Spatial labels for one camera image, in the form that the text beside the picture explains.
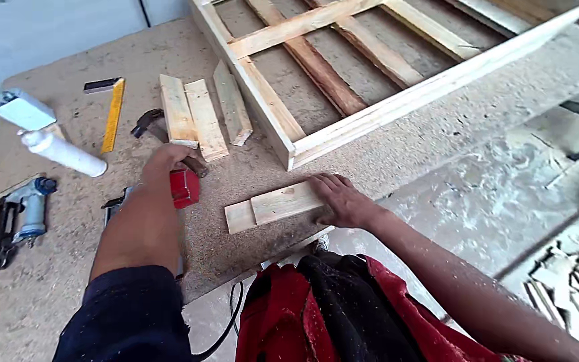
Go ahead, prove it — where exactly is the yellow square with black handle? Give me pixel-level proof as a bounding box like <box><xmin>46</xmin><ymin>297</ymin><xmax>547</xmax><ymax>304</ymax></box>
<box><xmin>83</xmin><ymin>77</ymin><xmax>126</xmax><ymax>154</ymax></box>

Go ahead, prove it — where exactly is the blue and black nail gun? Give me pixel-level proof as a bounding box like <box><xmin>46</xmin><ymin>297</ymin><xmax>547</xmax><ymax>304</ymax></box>
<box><xmin>0</xmin><ymin>174</ymin><xmax>58</xmax><ymax>272</ymax></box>
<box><xmin>101</xmin><ymin>186</ymin><xmax>134</xmax><ymax>229</ymax></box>

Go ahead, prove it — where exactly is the light wood board brown patch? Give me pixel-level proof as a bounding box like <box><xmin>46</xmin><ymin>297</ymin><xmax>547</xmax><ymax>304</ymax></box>
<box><xmin>159</xmin><ymin>74</ymin><xmax>200</xmax><ymax>149</ymax></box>

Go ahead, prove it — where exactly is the large wooden slatted frame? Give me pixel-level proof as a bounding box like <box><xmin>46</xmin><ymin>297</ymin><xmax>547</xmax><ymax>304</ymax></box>
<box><xmin>189</xmin><ymin>0</ymin><xmax>579</xmax><ymax>172</ymax></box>

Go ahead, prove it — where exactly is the red box-shaped object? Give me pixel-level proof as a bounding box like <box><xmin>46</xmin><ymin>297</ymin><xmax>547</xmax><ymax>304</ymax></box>
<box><xmin>170</xmin><ymin>168</ymin><xmax>201</xmax><ymax>210</ymax></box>

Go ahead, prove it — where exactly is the person's right forearm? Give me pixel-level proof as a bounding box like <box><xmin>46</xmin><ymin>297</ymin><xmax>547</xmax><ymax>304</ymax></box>
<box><xmin>367</xmin><ymin>207</ymin><xmax>579</xmax><ymax>362</ymax></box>

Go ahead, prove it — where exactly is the greyish wood board pointed end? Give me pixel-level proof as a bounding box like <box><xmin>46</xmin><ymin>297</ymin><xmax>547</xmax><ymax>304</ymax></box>
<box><xmin>212</xmin><ymin>60</ymin><xmax>254</xmax><ymax>147</ymax></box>

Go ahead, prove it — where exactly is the pile of wood scraps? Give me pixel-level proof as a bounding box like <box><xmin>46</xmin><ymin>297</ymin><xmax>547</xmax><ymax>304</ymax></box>
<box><xmin>521</xmin><ymin>234</ymin><xmax>579</xmax><ymax>360</ymax></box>

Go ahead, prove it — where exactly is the longer light wood block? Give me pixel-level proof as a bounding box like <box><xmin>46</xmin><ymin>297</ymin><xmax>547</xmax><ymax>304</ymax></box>
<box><xmin>250</xmin><ymin>180</ymin><xmax>325</xmax><ymax>226</ymax></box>

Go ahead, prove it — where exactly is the light wood board with knots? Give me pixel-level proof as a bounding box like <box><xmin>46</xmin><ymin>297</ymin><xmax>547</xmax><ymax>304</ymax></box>
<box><xmin>184</xmin><ymin>78</ymin><xmax>230</xmax><ymax>163</ymax></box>

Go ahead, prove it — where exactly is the person's right hand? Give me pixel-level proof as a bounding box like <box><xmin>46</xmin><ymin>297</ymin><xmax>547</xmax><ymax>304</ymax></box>
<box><xmin>307</xmin><ymin>173</ymin><xmax>387</xmax><ymax>230</ymax></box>

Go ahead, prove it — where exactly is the person's left hand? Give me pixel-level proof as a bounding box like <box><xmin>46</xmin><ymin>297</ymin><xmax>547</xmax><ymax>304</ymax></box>
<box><xmin>143</xmin><ymin>143</ymin><xmax>201</xmax><ymax>185</ymax></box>

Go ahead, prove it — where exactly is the person's body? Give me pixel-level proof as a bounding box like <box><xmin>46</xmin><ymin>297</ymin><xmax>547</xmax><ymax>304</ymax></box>
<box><xmin>235</xmin><ymin>251</ymin><xmax>526</xmax><ymax>362</ymax></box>

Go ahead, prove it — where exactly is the white spray can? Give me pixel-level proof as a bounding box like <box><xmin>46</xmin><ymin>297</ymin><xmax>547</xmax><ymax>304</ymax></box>
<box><xmin>17</xmin><ymin>130</ymin><xmax>108</xmax><ymax>178</ymax></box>

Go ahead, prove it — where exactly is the black cable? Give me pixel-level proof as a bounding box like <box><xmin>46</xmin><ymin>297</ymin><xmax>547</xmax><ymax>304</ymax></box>
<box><xmin>191</xmin><ymin>281</ymin><xmax>245</xmax><ymax>362</ymax></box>

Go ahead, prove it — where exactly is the hammer with dark head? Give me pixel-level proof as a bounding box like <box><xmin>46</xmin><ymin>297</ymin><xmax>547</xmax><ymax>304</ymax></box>
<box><xmin>131</xmin><ymin>108</ymin><xmax>209</xmax><ymax>179</ymax></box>

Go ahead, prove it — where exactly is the white and teal box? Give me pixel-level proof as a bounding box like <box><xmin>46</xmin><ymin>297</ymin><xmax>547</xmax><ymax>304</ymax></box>
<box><xmin>0</xmin><ymin>88</ymin><xmax>57</xmax><ymax>132</ymax></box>

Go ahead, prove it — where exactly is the short light wood block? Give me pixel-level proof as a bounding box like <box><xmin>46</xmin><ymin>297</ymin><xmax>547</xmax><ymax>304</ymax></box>
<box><xmin>224</xmin><ymin>199</ymin><xmax>258</xmax><ymax>235</ymax></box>

